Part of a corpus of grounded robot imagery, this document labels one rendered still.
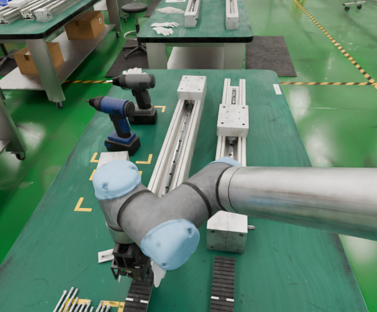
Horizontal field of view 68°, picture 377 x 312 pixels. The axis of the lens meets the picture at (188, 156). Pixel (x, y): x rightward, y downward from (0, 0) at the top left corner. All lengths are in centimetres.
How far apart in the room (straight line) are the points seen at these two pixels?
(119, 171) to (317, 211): 29
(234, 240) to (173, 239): 39
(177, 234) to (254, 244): 46
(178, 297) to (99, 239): 28
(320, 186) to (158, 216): 21
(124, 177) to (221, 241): 40
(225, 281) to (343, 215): 45
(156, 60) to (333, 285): 213
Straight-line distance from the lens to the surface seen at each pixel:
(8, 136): 252
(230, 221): 74
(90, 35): 446
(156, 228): 40
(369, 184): 32
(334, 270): 85
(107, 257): 82
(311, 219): 35
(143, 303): 71
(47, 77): 308
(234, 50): 245
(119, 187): 44
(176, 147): 102
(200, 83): 129
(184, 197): 43
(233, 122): 103
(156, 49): 250
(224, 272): 74
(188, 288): 76
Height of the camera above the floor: 147
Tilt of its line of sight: 40 degrees down
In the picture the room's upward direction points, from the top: 2 degrees counter-clockwise
